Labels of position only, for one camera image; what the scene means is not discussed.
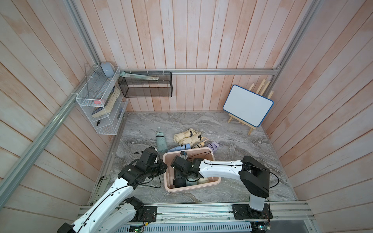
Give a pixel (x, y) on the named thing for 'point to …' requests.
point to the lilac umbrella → (213, 145)
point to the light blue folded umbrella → (183, 147)
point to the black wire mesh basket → (137, 87)
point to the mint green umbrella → (161, 143)
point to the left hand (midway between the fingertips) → (166, 169)
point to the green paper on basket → (137, 76)
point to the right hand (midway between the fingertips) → (177, 173)
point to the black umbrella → (179, 182)
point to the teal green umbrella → (188, 183)
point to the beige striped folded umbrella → (199, 145)
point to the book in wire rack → (109, 104)
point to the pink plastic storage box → (202, 154)
